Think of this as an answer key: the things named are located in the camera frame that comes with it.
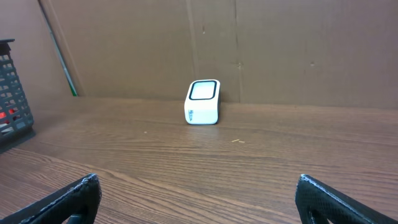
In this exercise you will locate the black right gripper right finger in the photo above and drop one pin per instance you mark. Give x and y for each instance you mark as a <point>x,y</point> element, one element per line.
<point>319,203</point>

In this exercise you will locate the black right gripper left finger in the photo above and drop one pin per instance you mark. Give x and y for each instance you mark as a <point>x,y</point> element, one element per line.
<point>77,202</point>

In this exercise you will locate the grey plastic basket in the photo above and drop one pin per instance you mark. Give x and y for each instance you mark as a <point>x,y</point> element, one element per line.
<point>16,117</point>

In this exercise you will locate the white barcode scanner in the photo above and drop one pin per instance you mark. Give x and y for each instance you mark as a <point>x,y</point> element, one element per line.
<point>202,103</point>

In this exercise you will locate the green white pole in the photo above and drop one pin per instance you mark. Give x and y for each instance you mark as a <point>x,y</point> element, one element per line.
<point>58,50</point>

